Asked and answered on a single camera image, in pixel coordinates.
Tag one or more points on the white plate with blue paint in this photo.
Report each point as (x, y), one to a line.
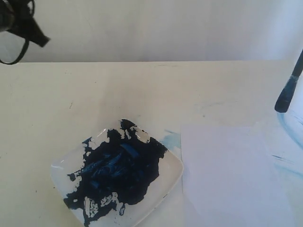
(117, 178)

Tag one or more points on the white sheet of paper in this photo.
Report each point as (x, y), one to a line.
(241, 176)

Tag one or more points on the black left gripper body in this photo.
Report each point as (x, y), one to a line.
(17, 17)

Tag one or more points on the black paintbrush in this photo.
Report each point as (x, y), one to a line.
(287, 93)

